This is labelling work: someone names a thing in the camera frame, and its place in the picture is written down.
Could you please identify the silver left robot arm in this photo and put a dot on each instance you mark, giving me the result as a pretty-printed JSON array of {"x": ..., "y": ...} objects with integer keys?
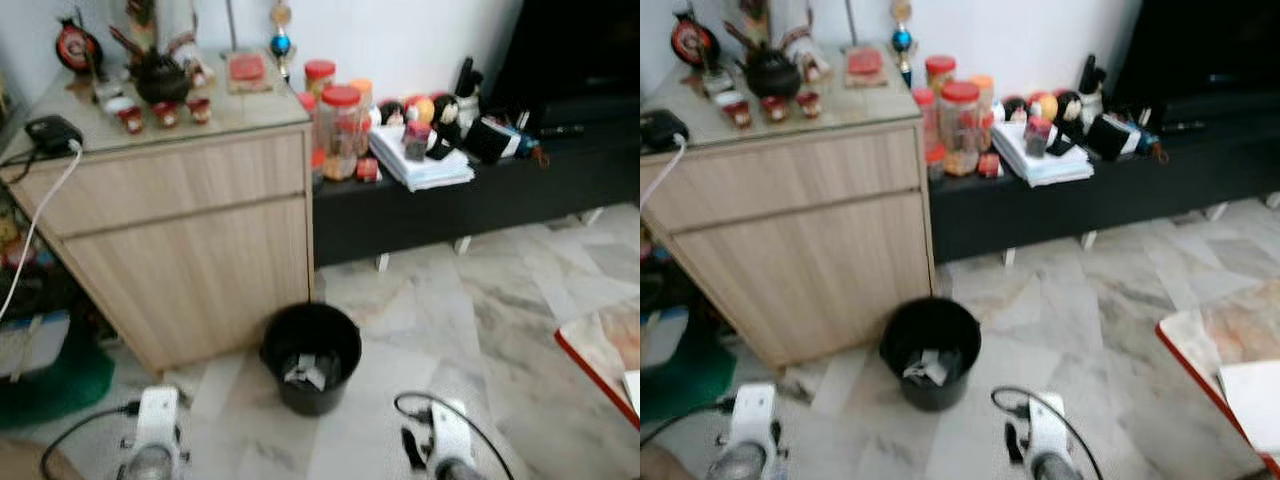
[
  {"x": 150, "y": 466},
  {"x": 742, "y": 465}
]

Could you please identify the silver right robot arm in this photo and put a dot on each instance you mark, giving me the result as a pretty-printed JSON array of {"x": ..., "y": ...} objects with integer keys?
[
  {"x": 456, "y": 472},
  {"x": 1055, "y": 470}
]

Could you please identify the crumpled white paper trash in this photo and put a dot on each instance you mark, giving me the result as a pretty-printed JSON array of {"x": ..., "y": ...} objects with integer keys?
[
  {"x": 927, "y": 366},
  {"x": 312, "y": 370}
]

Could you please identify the black round rubbish bin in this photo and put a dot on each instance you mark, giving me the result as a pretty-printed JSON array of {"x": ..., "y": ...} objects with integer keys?
[
  {"x": 300, "y": 335},
  {"x": 920, "y": 330}
]

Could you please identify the red-edged low table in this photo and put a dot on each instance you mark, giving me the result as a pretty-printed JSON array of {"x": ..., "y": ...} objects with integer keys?
[
  {"x": 605, "y": 345},
  {"x": 1220, "y": 325}
]

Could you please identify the white paper sheet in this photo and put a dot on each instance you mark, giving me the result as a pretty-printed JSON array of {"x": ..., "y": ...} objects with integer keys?
[
  {"x": 633, "y": 392},
  {"x": 1255, "y": 405}
]

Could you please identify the black low tv bench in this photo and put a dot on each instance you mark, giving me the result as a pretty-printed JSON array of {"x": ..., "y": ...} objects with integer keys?
[
  {"x": 480, "y": 205},
  {"x": 1100, "y": 200}
]

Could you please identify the blue white box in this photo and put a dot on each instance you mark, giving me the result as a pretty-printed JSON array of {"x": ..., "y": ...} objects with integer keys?
[
  {"x": 30, "y": 345},
  {"x": 662, "y": 335}
]

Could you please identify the stack of white papers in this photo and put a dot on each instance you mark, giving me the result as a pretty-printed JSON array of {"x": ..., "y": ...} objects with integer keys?
[
  {"x": 1045, "y": 170},
  {"x": 425, "y": 172}
]

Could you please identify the green floor mat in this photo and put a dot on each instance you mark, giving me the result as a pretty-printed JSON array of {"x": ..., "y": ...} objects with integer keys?
[
  {"x": 55, "y": 385},
  {"x": 685, "y": 375}
]

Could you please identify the light wooden drawer cabinet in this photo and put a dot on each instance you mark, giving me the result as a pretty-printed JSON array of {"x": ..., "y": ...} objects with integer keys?
[
  {"x": 800, "y": 240},
  {"x": 180, "y": 250}
]

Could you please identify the tiny red-capped bottle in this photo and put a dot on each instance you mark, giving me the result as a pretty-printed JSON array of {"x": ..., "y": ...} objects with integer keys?
[
  {"x": 417, "y": 140},
  {"x": 1038, "y": 137}
]

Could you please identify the black pouch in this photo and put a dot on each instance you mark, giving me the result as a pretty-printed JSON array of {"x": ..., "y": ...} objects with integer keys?
[
  {"x": 490, "y": 140},
  {"x": 1112, "y": 137}
]

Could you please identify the large red-lidded plastic jar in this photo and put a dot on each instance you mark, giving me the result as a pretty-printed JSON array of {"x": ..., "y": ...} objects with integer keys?
[
  {"x": 961, "y": 125},
  {"x": 340, "y": 130}
]

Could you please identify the black-haired doll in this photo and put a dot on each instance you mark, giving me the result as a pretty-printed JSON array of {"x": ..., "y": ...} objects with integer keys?
[
  {"x": 447, "y": 108},
  {"x": 1068, "y": 105}
]

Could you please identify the orange-lidded plastic jar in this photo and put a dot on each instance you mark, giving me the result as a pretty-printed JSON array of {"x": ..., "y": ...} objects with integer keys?
[
  {"x": 361, "y": 100},
  {"x": 984, "y": 96}
]

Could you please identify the small red-lidded plastic jar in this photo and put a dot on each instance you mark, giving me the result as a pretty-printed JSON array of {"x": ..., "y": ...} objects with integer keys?
[
  {"x": 940, "y": 73},
  {"x": 320, "y": 78}
]

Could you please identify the small red teacup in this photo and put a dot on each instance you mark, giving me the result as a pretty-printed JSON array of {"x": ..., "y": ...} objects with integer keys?
[
  {"x": 132, "y": 120},
  {"x": 741, "y": 113},
  {"x": 775, "y": 108},
  {"x": 808, "y": 105},
  {"x": 166, "y": 114},
  {"x": 200, "y": 110}
]

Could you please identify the black power adapter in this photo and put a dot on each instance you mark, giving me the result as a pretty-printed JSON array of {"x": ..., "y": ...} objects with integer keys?
[
  {"x": 660, "y": 130},
  {"x": 52, "y": 133}
]

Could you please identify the red square box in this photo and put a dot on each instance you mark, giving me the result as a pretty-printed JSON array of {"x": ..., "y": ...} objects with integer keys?
[
  {"x": 866, "y": 64},
  {"x": 248, "y": 70}
]

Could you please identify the trophy with blue ball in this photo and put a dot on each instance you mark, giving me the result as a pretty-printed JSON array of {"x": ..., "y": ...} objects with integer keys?
[
  {"x": 902, "y": 42},
  {"x": 281, "y": 45}
]

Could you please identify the black television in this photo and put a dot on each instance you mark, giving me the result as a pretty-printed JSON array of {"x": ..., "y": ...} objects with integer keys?
[
  {"x": 580, "y": 45},
  {"x": 1200, "y": 40}
]

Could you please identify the black teapot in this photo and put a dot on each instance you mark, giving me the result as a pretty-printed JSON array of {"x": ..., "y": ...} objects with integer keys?
[
  {"x": 772, "y": 75},
  {"x": 160, "y": 80}
]

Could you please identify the decorative figurine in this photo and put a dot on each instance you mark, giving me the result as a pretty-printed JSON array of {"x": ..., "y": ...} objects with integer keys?
[
  {"x": 175, "y": 35},
  {"x": 790, "y": 30}
]

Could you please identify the round black red ornament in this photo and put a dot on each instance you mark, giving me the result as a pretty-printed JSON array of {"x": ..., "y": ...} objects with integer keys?
[
  {"x": 77, "y": 47},
  {"x": 693, "y": 42}
]

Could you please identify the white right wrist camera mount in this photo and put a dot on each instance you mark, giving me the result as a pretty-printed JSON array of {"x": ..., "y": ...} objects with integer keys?
[
  {"x": 1048, "y": 428},
  {"x": 452, "y": 432}
]

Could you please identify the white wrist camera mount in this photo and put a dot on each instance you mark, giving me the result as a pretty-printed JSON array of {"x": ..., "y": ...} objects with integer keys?
[
  {"x": 1048, "y": 428},
  {"x": 157, "y": 420},
  {"x": 752, "y": 415},
  {"x": 452, "y": 432}
]

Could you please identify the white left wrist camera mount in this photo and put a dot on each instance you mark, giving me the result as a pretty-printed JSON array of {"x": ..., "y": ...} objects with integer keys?
[
  {"x": 752, "y": 415},
  {"x": 157, "y": 420}
]

